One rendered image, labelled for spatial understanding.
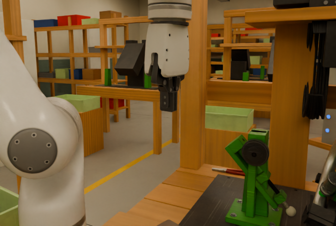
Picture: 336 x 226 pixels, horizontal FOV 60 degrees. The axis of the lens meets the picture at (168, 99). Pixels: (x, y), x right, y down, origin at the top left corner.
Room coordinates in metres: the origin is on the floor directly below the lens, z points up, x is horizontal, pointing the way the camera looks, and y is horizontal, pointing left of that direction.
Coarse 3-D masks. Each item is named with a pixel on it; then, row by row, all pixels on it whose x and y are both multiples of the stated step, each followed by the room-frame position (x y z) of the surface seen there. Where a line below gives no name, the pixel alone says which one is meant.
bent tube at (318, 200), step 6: (330, 150) 0.83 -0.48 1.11; (330, 156) 0.82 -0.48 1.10; (330, 162) 0.81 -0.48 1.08; (324, 168) 0.81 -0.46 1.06; (330, 168) 0.81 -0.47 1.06; (324, 174) 0.80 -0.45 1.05; (324, 180) 0.78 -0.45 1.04; (318, 186) 0.78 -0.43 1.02; (318, 198) 0.75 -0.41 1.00; (324, 198) 0.75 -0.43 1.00; (318, 204) 0.74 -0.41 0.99; (324, 204) 0.74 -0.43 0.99
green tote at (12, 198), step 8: (0, 192) 0.89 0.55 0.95; (8, 192) 0.87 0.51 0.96; (0, 200) 0.90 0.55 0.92; (8, 200) 0.87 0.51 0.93; (16, 200) 0.84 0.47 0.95; (0, 208) 0.90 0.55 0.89; (8, 208) 0.87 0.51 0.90; (16, 208) 0.78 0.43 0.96; (0, 216) 0.74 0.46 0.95; (8, 216) 0.76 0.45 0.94; (16, 216) 0.77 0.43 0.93; (0, 224) 0.74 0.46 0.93; (8, 224) 0.76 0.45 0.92; (16, 224) 0.77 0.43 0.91
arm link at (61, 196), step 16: (80, 128) 0.57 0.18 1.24; (80, 144) 0.59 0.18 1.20; (80, 160) 0.58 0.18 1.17; (64, 176) 0.54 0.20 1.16; (80, 176) 0.56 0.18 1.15; (32, 192) 0.50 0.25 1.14; (48, 192) 0.50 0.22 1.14; (64, 192) 0.51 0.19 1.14; (80, 192) 0.53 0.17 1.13; (32, 208) 0.47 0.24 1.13; (48, 208) 0.47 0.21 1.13; (64, 208) 0.49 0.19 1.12; (80, 208) 0.52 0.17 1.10; (32, 224) 0.47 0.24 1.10; (48, 224) 0.47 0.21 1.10; (64, 224) 0.48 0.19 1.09; (80, 224) 0.51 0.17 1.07
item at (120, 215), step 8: (120, 216) 0.83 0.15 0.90; (128, 216) 0.83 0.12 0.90; (136, 216) 0.83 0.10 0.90; (104, 224) 0.79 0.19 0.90; (112, 224) 0.79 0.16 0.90; (120, 224) 0.79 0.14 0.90; (128, 224) 0.79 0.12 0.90; (136, 224) 0.79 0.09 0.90; (144, 224) 0.79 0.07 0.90; (152, 224) 0.79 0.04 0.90
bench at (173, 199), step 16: (176, 176) 1.17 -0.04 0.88; (192, 176) 1.17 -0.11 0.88; (208, 176) 1.18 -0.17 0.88; (240, 176) 1.17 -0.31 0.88; (160, 192) 1.03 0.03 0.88; (176, 192) 1.03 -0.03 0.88; (192, 192) 1.03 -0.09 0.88; (144, 208) 0.91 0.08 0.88; (160, 208) 0.91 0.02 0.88; (176, 208) 0.91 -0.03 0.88
